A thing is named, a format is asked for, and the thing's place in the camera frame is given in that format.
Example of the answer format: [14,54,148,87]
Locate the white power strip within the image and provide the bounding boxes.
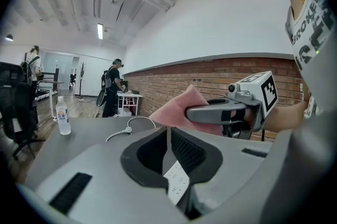
[163,159,191,205]

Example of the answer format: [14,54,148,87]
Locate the small white table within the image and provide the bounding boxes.
[117,93,143,116]

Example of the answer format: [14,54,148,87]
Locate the pink cloth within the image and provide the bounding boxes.
[148,84,224,137]

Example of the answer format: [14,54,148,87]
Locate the wooden table white legs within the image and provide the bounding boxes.
[36,78,65,120]

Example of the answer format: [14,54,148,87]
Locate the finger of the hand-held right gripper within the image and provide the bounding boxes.
[206,98,234,106]
[185,103,249,126]

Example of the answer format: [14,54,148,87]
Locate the white printed t-shirt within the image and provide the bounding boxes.
[284,0,337,79]

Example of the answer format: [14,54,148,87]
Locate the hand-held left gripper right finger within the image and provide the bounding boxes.
[170,127,274,221]

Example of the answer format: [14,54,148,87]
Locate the clear plastic water bottle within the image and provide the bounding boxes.
[55,96,72,136]

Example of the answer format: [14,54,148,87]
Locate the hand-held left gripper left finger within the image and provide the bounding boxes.
[15,126,189,224]

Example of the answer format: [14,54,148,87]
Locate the person's right forearm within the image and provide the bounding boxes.
[263,100,310,131]

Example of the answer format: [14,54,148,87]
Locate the grey backpack shoulder strap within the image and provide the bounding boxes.
[285,6,295,45]

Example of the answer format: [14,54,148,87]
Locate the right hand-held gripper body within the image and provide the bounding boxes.
[223,70,279,140]

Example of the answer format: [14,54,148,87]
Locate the black office chair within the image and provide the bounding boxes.
[0,62,41,160]

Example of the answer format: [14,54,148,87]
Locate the white power cable with plug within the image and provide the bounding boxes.
[105,116,156,142]

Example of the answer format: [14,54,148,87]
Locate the person's right hand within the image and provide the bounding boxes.
[229,109,255,130]

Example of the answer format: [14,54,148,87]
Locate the black coat rack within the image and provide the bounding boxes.
[78,62,88,99]

